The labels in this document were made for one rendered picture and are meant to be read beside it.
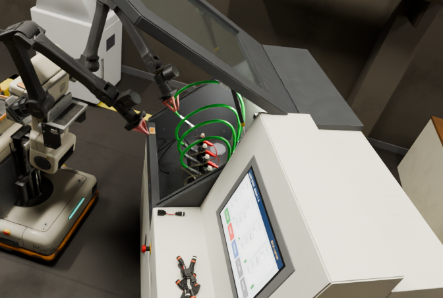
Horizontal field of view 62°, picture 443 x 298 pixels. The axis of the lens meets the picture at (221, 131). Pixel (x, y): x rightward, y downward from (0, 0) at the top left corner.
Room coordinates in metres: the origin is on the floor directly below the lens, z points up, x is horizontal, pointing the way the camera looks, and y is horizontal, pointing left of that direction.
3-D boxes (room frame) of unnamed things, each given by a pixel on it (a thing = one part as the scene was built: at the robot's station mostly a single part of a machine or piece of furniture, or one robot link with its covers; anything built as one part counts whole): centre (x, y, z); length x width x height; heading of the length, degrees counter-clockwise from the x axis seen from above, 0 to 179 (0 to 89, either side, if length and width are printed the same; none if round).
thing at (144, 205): (1.40, 0.33, 0.44); 0.65 x 0.02 x 0.68; 19
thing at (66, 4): (3.14, 1.54, 0.63); 0.64 x 0.55 x 1.27; 86
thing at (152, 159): (1.41, 0.32, 0.87); 0.62 x 0.04 x 0.16; 19
